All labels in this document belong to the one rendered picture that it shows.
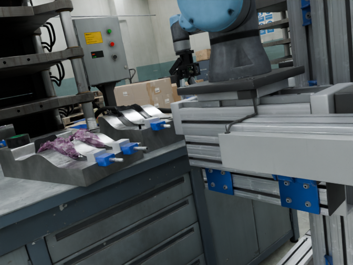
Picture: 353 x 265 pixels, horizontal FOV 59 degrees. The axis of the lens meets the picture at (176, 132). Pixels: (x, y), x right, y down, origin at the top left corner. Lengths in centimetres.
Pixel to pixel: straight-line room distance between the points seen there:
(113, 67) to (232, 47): 142
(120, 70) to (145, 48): 817
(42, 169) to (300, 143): 83
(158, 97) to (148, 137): 410
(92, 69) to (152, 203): 107
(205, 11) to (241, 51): 17
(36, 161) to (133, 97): 434
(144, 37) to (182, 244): 926
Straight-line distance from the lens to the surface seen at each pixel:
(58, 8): 187
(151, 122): 117
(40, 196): 99
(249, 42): 73
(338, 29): 80
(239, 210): 155
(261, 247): 175
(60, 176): 104
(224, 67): 72
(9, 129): 180
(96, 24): 208
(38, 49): 251
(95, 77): 201
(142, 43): 1019
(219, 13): 59
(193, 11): 60
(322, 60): 82
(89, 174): 96
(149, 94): 512
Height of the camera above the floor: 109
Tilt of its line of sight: 12 degrees down
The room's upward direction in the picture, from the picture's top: 11 degrees counter-clockwise
